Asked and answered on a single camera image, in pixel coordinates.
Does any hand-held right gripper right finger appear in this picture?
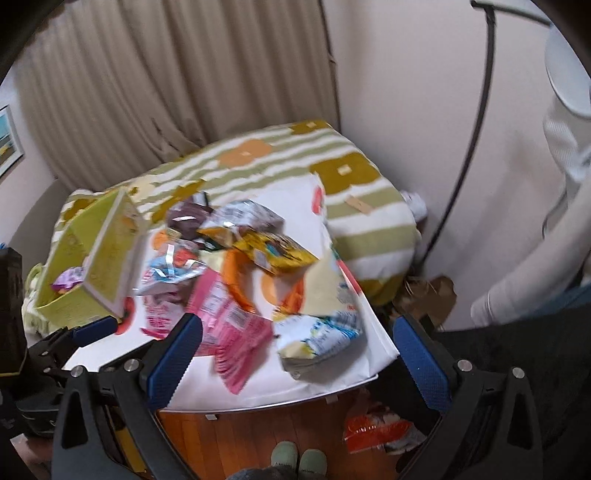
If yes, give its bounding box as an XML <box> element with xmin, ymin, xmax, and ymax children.
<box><xmin>392</xmin><ymin>315</ymin><xmax>544</xmax><ymax>480</ymax></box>

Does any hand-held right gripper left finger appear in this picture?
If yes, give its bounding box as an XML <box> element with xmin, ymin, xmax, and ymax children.
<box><xmin>52</xmin><ymin>313</ymin><xmax>205</xmax><ymax>480</ymax></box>

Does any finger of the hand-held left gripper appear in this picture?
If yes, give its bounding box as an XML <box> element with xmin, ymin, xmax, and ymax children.
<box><xmin>27</xmin><ymin>315</ymin><xmax>120</xmax><ymax>370</ymax></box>

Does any white pink print snack packet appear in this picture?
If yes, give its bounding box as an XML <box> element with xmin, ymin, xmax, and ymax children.
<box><xmin>141</xmin><ymin>295</ymin><xmax>185</xmax><ymax>340</ymax></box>

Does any small purple pink snack packet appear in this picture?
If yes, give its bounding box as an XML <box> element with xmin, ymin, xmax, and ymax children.
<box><xmin>51</xmin><ymin>267</ymin><xmax>86</xmax><ymax>292</ymax></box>

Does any large pink snack packet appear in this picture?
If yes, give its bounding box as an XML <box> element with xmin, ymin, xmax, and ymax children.
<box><xmin>185</xmin><ymin>270</ymin><xmax>273</xmax><ymax>395</ymax></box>

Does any yellow-green cardboard box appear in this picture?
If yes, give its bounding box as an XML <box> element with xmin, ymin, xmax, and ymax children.
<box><xmin>34</xmin><ymin>188</ymin><xmax>147</xmax><ymax>326</ymax></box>

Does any light blue snack packet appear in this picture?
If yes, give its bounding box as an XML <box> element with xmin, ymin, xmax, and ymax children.
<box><xmin>134</xmin><ymin>242</ymin><xmax>208</xmax><ymax>296</ymax></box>

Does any pale yellow blue snack bag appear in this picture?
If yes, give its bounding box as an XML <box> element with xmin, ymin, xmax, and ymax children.
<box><xmin>272</xmin><ymin>251</ymin><xmax>365</xmax><ymax>379</ymax></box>

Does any dark green cracker packet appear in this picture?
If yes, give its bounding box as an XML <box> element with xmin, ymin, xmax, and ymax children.
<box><xmin>198</xmin><ymin>233</ymin><xmax>232</xmax><ymax>252</ymax></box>

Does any yellow snack packet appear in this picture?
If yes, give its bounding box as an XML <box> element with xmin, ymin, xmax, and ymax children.
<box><xmin>231</xmin><ymin>231</ymin><xmax>319</xmax><ymax>275</ymax></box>

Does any silver white snack packet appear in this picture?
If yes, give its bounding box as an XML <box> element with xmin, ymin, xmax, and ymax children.
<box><xmin>198</xmin><ymin>199</ymin><xmax>284</xmax><ymax>236</ymax></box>

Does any brown paper bag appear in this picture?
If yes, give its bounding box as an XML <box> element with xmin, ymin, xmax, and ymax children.
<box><xmin>392</xmin><ymin>275</ymin><xmax>458</xmax><ymax>330</ymax></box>

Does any orange snack packet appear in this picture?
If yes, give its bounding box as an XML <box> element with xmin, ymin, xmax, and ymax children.
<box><xmin>344</xmin><ymin>405</ymin><xmax>428</xmax><ymax>455</ymax></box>

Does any white sleeved arm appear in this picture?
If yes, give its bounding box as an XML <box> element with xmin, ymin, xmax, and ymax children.
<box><xmin>470</xmin><ymin>108</ymin><xmax>591</xmax><ymax>329</ymax></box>

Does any grey trouser leg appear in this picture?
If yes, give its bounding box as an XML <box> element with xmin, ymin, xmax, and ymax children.
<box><xmin>226</xmin><ymin>466</ymin><xmax>301</xmax><ymax>480</ymax></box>

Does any green slipper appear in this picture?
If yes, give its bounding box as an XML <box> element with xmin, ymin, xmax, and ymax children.
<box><xmin>298</xmin><ymin>449</ymin><xmax>329</xmax><ymax>478</ymax></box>
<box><xmin>271</xmin><ymin>440</ymin><xmax>300</xmax><ymax>472</ymax></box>

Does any green striped flower blanket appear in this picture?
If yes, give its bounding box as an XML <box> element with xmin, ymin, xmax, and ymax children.
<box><xmin>25</xmin><ymin>121</ymin><xmax>423</xmax><ymax>333</ymax></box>

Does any white crumpled cloth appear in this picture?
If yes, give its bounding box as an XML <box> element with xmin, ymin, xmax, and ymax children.
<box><xmin>401</xmin><ymin>190</ymin><xmax>429</xmax><ymax>220</ymax></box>

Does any blue cloth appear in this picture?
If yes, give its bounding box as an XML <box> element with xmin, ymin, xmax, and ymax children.
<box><xmin>540</xmin><ymin>277</ymin><xmax>591</xmax><ymax>319</ymax></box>

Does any white fruit print tablecloth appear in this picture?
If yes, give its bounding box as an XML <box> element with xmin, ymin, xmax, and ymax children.
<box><xmin>60</xmin><ymin>175</ymin><xmax>400</xmax><ymax>411</ymax></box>

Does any black curved pole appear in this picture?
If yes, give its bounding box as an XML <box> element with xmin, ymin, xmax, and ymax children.
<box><xmin>413</xmin><ymin>0</ymin><xmax>550</xmax><ymax>278</ymax></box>

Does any beige curtain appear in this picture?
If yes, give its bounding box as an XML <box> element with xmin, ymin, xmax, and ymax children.
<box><xmin>14</xmin><ymin>0</ymin><xmax>342</xmax><ymax>195</ymax></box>

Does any framed wall picture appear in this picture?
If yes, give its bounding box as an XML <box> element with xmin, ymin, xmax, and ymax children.
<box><xmin>0</xmin><ymin>105</ymin><xmax>25</xmax><ymax>178</ymax></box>

